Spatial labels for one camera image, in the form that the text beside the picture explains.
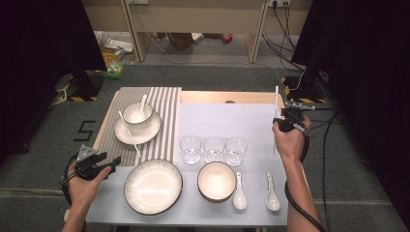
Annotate white bowl with dark rim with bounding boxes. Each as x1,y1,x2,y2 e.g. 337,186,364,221
196,160,237,203
122,101,154,126

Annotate white plate with dark rim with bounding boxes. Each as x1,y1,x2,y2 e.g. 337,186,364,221
114,109,162,146
123,159,184,217

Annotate black curtain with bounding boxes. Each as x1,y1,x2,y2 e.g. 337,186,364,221
0,0,107,162
291,0,410,223

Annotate person's right hand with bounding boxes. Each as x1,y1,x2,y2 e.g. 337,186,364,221
271,115,312,163

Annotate person's left hand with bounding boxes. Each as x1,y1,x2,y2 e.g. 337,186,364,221
68,162,112,207

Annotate beige wooden desk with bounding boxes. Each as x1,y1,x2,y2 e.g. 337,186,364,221
80,0,313,64

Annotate striped woven placemat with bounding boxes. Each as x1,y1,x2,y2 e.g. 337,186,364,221
96,86,183,167

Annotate black stand base striped tape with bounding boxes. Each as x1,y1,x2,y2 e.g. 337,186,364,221
279,69,330,104
54,71,104,102

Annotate brown cardboard box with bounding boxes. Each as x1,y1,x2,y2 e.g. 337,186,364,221
167,32,194,51

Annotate bundle of black cables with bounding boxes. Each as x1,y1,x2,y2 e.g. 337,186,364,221
261,3,308,72

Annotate thin black cable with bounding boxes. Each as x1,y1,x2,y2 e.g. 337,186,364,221
308,105,342,232

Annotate orange snack bag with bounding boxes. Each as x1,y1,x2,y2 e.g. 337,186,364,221
101,47,125,71

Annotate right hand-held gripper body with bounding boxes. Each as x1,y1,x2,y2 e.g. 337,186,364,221
281,101,316,133

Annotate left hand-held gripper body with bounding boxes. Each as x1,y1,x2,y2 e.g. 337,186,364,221
75,144,110,181

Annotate green snack bag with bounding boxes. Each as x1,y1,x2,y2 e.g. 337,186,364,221
103,62,125,80

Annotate clear drinking glass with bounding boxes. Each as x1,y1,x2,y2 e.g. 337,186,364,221
224,136,249,167
179,134,203,165
203,136,225,163

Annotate white chopstick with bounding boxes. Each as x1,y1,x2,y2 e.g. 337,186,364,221
273,85,279,157
117,110,143,159

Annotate white ceramic spoon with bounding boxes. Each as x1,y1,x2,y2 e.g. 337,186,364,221
232,171,248,211
264,171,281,213
138,94,148,115

